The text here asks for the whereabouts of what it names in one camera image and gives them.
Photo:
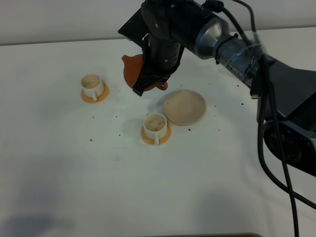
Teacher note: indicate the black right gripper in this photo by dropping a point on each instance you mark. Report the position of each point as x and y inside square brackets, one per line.
[172, 24]

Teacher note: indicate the brown clay teapot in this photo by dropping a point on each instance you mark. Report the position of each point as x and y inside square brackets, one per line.
[132, 68]

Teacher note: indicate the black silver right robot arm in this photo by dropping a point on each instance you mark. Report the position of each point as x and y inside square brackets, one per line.
[287, 96]

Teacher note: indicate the beige round teapot plate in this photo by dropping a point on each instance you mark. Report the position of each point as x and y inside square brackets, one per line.
[184, 107]

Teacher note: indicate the white teacup near centre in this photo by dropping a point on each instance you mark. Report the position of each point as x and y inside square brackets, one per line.
[155, 127]

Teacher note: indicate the white teacup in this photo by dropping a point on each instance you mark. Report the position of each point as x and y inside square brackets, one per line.
[92, 86]
[155, 127]

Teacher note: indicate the white teacup far left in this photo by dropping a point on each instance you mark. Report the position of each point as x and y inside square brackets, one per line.
[92, 86]

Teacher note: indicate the orange coaster near centre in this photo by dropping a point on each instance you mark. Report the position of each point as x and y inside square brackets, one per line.
[161, 141]

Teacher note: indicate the orange coaster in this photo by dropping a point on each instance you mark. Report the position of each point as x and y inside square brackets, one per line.
[161, 141]
[101, 97]

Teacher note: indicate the orange coaster far left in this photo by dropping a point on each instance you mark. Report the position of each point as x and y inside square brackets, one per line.
[101, 97]

